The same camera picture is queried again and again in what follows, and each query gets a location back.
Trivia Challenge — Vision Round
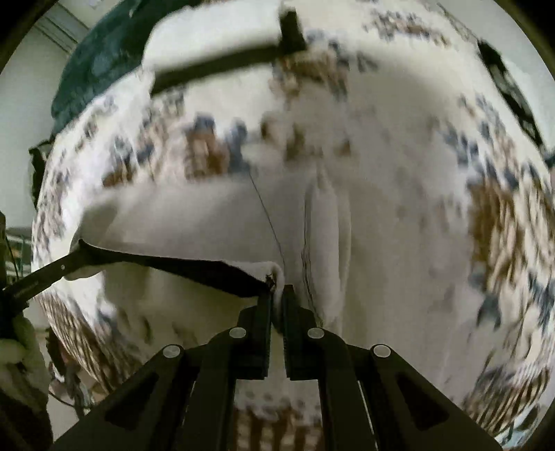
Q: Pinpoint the white garment with black trim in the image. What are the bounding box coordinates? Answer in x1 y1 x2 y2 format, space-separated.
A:
71 167 354 334
145 0 309 97

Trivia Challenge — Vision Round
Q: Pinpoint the dark green cloth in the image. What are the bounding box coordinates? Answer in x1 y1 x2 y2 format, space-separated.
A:
51 0 204 131

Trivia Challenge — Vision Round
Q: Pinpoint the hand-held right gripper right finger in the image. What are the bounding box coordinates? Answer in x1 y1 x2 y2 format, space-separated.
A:
281 284 504 451

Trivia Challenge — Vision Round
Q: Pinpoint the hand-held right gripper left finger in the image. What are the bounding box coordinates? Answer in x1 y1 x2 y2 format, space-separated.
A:
52 291 274 451

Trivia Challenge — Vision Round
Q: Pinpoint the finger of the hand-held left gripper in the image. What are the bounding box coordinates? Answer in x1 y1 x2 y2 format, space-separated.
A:
2 245 85 300

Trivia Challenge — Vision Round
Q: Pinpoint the white brown blue patterned blanket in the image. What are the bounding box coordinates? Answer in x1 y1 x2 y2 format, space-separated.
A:
31 0 555 451

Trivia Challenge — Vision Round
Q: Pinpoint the black object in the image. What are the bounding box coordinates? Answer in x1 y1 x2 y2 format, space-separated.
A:
476 40 546 150

